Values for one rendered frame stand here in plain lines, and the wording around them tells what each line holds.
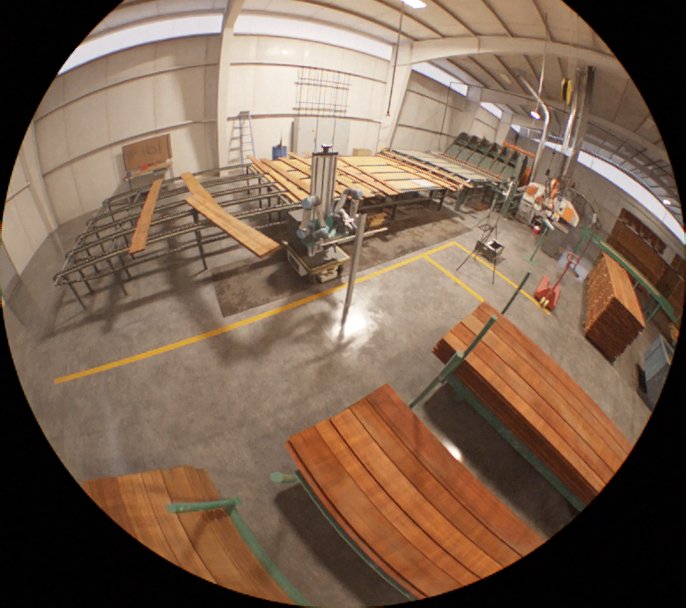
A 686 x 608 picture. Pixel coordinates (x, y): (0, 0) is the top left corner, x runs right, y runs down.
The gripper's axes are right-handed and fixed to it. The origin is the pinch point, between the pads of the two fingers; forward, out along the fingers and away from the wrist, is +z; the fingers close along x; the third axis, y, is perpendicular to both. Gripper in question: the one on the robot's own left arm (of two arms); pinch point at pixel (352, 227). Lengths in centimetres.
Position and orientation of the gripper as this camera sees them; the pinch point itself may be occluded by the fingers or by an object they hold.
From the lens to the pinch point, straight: 263.8
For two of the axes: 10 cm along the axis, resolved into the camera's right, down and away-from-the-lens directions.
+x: 8.8, -2.2, 4.3
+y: 2.0, -6.5, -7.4
